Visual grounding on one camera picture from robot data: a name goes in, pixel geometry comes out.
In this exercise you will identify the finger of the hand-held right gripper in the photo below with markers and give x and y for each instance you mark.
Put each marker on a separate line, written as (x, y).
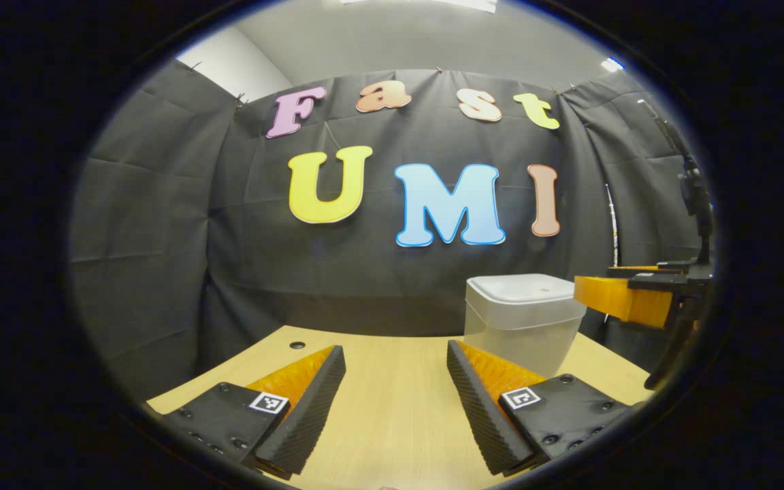
(678, 267)
(650, 284)

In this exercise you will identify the black backdrop cloth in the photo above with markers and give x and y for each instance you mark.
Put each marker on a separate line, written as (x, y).
(160, 238)

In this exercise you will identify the grey desktop garbage bin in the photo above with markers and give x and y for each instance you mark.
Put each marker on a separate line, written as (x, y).
(525, 320)

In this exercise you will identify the wooden desktop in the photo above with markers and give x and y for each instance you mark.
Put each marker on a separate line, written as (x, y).
(392, 395)

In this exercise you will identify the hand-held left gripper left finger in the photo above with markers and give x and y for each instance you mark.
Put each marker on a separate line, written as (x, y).
(307, 412)

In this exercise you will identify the ceiling light panel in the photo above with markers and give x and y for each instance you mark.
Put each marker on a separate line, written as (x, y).
(426, 3)
(612, 64)

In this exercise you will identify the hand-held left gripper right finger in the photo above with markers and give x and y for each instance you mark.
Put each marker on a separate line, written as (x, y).
(480, 415)

